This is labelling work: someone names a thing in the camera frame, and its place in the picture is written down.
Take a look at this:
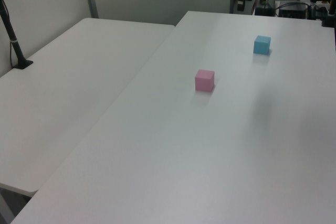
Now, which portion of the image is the blue cube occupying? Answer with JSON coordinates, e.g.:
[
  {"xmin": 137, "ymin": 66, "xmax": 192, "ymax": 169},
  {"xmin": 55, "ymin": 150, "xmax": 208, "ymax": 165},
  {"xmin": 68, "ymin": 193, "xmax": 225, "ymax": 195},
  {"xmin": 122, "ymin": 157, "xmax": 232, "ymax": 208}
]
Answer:
[{"xmin": 253, "ymin": 35, "xmax": 271, "ymax": 56}]

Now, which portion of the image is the pink cube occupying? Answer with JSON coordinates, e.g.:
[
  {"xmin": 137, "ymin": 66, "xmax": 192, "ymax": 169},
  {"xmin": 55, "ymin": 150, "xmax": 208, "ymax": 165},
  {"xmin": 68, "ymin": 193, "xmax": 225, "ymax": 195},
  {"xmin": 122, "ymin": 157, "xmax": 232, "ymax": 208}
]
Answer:
[{"xmin": 194, "ymin": 69, "xmax": 216, "ymax": 93}]

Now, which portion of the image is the white folding side table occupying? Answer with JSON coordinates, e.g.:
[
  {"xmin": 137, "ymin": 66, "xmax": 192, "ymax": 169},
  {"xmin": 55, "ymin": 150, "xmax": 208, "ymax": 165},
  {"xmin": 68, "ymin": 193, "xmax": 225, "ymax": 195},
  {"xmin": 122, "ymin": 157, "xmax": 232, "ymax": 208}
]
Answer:
[{"xmin": 0, "ymin": 17, "xmax": 176, "ymax": 197}]

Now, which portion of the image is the small black box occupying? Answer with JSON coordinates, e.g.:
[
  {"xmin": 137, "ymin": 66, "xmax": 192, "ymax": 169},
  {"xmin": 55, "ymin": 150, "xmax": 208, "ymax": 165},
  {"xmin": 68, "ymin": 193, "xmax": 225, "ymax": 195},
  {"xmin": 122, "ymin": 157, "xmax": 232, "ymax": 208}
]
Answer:
[{"xmin": 255, "ymin": 7, "xmax": 274, "ymax": 16}]

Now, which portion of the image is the black electronics box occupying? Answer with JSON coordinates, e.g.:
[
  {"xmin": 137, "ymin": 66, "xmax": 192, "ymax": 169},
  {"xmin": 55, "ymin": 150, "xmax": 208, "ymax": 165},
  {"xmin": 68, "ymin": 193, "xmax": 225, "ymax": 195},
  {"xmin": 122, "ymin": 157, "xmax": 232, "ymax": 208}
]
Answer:
[{"xmin": 277, "ymin": 2, "xmax": 308, "ymax": 20}]

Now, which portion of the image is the black clamp stand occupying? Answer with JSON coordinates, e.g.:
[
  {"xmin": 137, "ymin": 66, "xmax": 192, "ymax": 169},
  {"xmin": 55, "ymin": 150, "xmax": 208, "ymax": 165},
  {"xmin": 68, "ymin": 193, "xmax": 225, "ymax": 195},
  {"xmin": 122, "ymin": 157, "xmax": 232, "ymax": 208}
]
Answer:
[{"xmin": 320, "ymin": 0, "xmax": 336, "ymax": 28}]

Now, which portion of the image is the black camera stand pole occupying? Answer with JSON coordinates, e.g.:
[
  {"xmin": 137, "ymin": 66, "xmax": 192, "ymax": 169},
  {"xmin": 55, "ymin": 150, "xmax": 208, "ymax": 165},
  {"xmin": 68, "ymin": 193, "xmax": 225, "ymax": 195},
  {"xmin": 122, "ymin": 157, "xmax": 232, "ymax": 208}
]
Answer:
[{"xmin": 0, "ymin": 0, "xmax": 34, "ymax": 71}]

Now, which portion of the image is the thin black stand cable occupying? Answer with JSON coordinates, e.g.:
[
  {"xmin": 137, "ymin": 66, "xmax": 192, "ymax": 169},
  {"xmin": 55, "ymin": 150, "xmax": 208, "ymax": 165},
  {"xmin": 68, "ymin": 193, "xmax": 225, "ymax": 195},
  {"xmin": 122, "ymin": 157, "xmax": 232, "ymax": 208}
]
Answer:
[{"xmin": 0, "ymin": 0, "xmax": 17, "ymax": 69}]

